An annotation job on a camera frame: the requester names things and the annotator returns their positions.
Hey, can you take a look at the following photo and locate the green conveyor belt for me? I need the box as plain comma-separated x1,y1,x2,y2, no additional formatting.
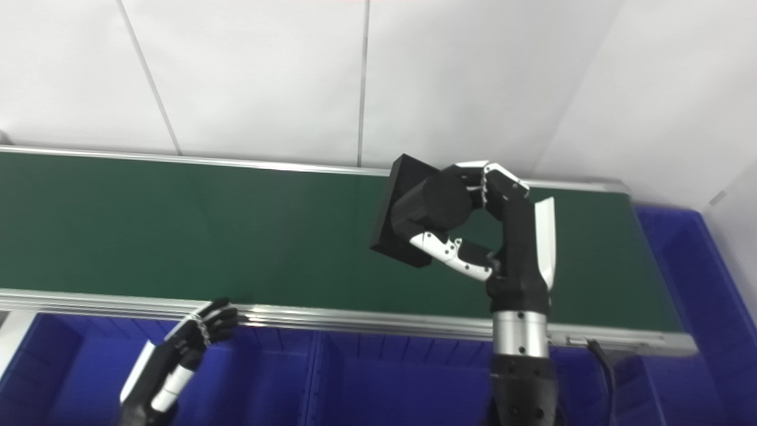
0,151,685,332
0,144,700,357

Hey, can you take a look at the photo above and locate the blue plastic bin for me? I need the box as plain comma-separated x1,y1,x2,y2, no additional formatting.
615,204,757,426
0,312,320,426
302,330,648,426

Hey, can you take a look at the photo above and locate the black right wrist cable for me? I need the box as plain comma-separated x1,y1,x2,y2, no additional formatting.
584,338,619,426

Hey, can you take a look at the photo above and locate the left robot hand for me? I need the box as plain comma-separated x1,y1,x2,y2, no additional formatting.
118,298,240,426

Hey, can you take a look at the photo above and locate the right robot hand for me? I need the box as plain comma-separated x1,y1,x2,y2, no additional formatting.
408,160,557,314

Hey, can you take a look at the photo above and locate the black cylinder-on-block part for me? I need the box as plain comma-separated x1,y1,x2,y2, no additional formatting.
370,154,474,269

